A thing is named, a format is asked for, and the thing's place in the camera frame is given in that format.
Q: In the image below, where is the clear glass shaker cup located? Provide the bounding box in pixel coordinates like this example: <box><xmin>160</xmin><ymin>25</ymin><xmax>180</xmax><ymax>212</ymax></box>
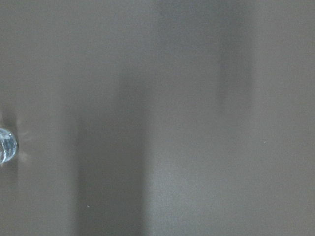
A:
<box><xmin>0</xmin><ymin>128</ymin><xmax>18</xmax><ymax>165</ymax></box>

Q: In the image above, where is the brown table mat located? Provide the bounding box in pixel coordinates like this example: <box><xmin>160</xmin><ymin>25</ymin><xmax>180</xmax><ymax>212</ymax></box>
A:
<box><xmin>0</xmin><ymin>0</ymin><xmax>315</xmax><ymax>236</ymax></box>

